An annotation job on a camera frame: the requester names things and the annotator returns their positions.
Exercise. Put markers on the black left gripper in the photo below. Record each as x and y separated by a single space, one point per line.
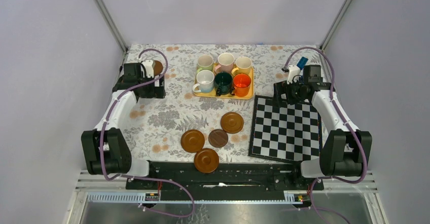
155 91

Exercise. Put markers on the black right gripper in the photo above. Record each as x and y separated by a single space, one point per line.
281 88

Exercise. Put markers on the brown coaster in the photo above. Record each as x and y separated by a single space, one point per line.
232 122
192 141
158 67
206 160

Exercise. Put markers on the white and blue mug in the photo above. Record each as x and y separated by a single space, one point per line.
204 82

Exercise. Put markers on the dark wood grain coaster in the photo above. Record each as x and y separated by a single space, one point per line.
218 138

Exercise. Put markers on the brown coaster bottom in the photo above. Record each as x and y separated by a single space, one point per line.
206 160

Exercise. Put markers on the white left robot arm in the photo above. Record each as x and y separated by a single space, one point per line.
105 148

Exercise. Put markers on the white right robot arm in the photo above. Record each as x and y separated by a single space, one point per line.
346 149

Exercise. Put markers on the black white chessboard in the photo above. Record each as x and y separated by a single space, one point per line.
285 134

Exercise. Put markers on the orange mug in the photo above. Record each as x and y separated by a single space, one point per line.
241 85

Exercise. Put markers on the yellow mug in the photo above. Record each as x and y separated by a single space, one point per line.
243 65

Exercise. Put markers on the light green mug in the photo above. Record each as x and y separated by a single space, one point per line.
205 62

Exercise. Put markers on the yellow plastic tray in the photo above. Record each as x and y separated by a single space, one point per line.
249 95

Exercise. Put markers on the dark green mug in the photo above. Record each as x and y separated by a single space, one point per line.
223 83

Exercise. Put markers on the floral tablecloth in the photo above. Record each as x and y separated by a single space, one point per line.
154 126

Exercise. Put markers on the pink mug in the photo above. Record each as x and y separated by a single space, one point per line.
225 63

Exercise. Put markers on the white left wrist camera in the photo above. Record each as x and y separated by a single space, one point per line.
148 68

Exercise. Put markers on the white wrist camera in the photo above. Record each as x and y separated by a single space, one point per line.
148 68
293 73

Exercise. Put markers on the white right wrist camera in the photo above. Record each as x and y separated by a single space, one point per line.
293 73

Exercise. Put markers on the left aluminium frame post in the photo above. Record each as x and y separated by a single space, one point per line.
111 25

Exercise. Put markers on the aluminium frame post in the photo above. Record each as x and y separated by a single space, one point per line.
336 23
111 25

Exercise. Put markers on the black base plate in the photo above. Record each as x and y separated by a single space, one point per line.
234 181

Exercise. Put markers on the right aluminium frame post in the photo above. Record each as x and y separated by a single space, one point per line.
336 23

